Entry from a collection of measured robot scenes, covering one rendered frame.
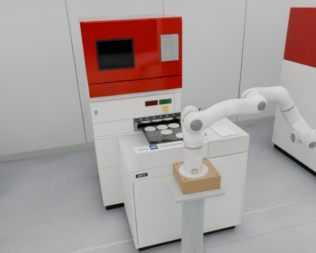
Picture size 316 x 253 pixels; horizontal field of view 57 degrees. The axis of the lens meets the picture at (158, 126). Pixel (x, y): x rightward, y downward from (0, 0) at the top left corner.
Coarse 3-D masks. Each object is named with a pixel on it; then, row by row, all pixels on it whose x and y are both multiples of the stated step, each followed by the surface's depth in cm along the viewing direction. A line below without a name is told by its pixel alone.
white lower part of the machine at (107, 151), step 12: (96, 144) 262; (108, 144) 265; (96, 156) 292; (108, 156) 269; (108, 168) 274; (108, 180) 279; (120, 180) 283; (108, 192) 284; (120, 192) 288; (108, 204) 289; (120, 204) 297
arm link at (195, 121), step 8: (248, 96) 174; (256, 96) 168; (216, 104) 173; (224, 104) 172; (232, 104) 171; (240, 104) 170; (248, 104) 168; (256, 104) 166; (264, 104) 166; (192, 112) 170; (200, 112) 168; (208, 112) 169; (216, 112) 171; (224, 112) 172; (232, 112) 172; (240, 112) 173; (248, 112) 170; (256, 112) 168; (184, 120) 172; (192, 120) 166; (200, 120) 166; (208, 120) 169; (216, 120) 173; (192, 128) 167; (200, 128) 168
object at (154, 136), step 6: (144, 126) 263; (156, 126) 262; (168, 126) 261; (180, 126) 260; (150, 132) 251; (156, 132) 251; (174, 132) 250; (180, 132) 249; (150, 138) 240; (156, 138) 240; (162, 138) 240; (168, 138) 239; (174, 138) 239; (180, 138) 238
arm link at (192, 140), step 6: (186, 108) 178; (192, 108) 176; (186, 132) 181; (192, 132) 180; (198, 132) 181; (186, 138) 179; (192, 138) 177; (198, 138) 177; (186, 144) 179; (192, 144) 177; (198, 144) 177
